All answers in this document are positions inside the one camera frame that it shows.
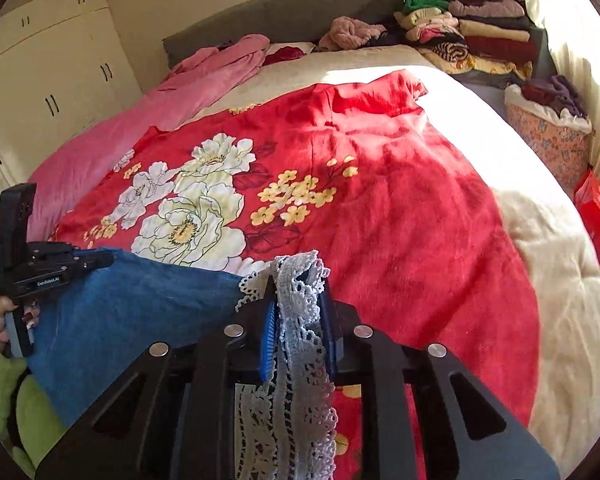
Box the blue denim pants lace hem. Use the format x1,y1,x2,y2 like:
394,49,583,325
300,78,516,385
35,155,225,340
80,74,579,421
28,249,338,479

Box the green fleece clothing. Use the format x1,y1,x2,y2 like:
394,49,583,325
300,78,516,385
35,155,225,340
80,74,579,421
0,353,67,479

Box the cream bed sheet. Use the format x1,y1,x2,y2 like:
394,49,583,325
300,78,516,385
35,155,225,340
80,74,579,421
198,46,600,477

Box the white wardrobe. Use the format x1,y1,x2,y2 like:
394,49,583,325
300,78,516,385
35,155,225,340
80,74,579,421
0,0,142,193

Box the pink quilt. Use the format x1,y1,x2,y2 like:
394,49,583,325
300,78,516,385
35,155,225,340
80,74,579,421
28,35,270,242

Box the red bag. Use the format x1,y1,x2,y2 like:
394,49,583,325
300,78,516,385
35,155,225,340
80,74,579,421
573,168,600,263

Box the red floral blanket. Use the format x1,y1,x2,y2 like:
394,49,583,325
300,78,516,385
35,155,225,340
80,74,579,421
54,70,539,479

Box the floral laundry basket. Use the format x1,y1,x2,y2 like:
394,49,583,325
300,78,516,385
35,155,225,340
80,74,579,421
504,84,594,196

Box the dark red garment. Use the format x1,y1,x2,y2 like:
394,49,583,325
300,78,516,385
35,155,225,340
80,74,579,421
263,46,306,66

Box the purple clothes in basket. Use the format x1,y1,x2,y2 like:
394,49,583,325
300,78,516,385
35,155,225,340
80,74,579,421
521,75,588,117

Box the grey headboard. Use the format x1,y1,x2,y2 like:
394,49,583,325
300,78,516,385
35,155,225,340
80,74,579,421
162,0,402,67

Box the stack of folded clothes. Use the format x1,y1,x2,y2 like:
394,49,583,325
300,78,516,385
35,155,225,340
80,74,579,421
394,0,550,87

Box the pink crumpled garment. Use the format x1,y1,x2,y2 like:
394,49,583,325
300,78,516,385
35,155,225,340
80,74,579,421
317,16,386,52

